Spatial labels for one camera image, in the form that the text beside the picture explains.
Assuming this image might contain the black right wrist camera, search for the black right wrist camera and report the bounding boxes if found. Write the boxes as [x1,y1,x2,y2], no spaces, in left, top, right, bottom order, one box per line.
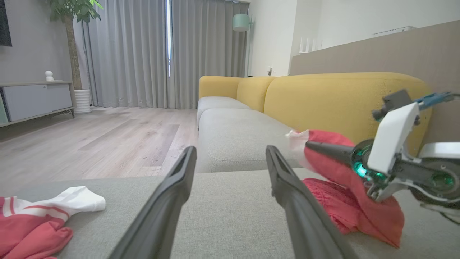
[371,89,421,122]

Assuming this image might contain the teal shade floor lamp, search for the teal shade floor lamp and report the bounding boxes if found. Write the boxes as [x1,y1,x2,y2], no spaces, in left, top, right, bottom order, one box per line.
[232,13,254,78]

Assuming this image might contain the red shirt with white sleeves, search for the red shirt with white sleeves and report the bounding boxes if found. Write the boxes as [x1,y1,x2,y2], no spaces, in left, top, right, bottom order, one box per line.
[0,186,106,259]

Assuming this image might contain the grey sofa seat cushion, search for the grey sofa seat cushion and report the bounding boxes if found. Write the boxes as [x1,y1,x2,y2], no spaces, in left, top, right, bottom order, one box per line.
[197,96,252,128]
[0,168,460,259]
[198,108,304,174]

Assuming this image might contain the grey low tv cabinet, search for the grey low tv cabinet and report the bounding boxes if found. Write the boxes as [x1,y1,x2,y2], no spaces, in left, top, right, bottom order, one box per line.
[0,81,76,128]

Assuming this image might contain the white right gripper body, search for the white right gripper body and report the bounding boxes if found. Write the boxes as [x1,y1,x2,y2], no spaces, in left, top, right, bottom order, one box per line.
[350,103,430,203]

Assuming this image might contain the grey pleated curtain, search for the grey pleated curtain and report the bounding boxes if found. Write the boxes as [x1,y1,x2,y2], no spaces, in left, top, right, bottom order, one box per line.
[170,0,249,109]
[82,0,169,108]

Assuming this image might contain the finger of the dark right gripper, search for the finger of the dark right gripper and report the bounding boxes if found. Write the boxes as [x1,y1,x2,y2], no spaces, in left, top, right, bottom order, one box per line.
[305,140,356,164]

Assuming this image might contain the black wall television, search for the black wall television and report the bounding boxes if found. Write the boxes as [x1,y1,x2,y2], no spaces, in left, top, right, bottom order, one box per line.
[0,0,12,47]

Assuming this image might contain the white ribbed plant pot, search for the white ribbed plant pot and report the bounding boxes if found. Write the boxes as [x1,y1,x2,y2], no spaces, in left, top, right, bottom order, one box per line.
[74,89,92,115]

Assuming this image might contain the blue right camera connector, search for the blue right camera connector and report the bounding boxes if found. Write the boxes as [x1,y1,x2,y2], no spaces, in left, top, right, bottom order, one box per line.
[413,92,460,110]

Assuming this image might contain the red shorts with white trim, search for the red shorts with white trim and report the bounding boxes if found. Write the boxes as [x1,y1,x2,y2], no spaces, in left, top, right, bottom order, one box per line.
[287,129,405,249]

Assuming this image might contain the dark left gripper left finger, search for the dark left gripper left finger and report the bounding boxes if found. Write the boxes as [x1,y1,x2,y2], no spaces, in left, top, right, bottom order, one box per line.
[108,146,197,259]

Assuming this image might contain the white vent unit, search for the white vent unit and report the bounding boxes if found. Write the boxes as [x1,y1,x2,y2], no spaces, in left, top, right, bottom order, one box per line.
[373,25,417,36]

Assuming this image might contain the green indoor tree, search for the green indoor tree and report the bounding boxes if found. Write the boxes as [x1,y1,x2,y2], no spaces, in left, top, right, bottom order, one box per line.
[49,0,103,90]

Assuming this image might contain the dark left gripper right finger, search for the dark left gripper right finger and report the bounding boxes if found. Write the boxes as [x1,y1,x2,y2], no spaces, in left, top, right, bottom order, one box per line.
[265,145,360,259]

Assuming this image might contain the white baluster railing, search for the white baluster railing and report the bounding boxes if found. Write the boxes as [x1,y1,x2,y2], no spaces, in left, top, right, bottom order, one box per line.
[299,36,323,54]

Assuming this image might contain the yellow sofa back cushion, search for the yellow sofa back cushion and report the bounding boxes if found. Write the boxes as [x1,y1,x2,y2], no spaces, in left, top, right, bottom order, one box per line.
[199,76,245,99]
[264,72,433,155]
[236,76,277,113]

